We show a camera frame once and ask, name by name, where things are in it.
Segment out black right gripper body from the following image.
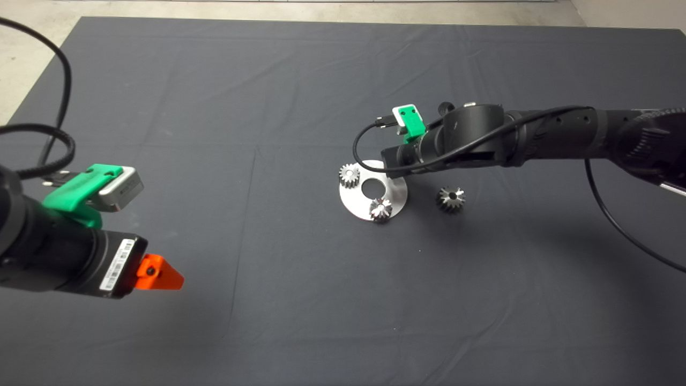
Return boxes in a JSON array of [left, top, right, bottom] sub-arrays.
[[381, 134, 440, 179]]

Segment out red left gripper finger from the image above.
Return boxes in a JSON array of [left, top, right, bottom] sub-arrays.
[[134, 254, 184, 291]]

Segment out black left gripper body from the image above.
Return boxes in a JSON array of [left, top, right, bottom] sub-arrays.
[[88, 231, 148, 299]]

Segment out large steel gear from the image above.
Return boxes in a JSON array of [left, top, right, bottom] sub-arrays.
[[435, 186, 466, 213]]

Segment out small steel spur gear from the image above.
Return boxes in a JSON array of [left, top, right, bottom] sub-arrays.
[[369, 197, 393, 224], [339, 164, 361, 189]]

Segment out round metal plate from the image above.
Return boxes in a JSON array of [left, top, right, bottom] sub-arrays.
[[339, 160, 409, 221]]

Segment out green right camera mount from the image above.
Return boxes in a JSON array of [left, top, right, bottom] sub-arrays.
[[394, 105, 428, 144]]

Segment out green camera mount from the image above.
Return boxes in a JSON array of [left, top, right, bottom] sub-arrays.
[[394, 105, 428, 144], [42, 164, 124, 228]]

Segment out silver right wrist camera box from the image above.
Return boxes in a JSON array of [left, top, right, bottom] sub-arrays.
[[391, 105, 416, 135]]

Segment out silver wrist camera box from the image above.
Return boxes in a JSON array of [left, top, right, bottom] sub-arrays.
[[391, 105, 416, 135], [96, 166, 144, 212]]

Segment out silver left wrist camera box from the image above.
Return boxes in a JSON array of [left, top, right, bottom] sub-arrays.
[[96, 166, 144, 212]]

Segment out green left camera mount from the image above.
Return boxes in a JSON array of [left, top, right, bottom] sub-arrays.
[[42, 164, 124, 228]]

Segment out black left camera cable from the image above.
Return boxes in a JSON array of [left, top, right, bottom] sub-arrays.
[[0, 18, 76, 185]]

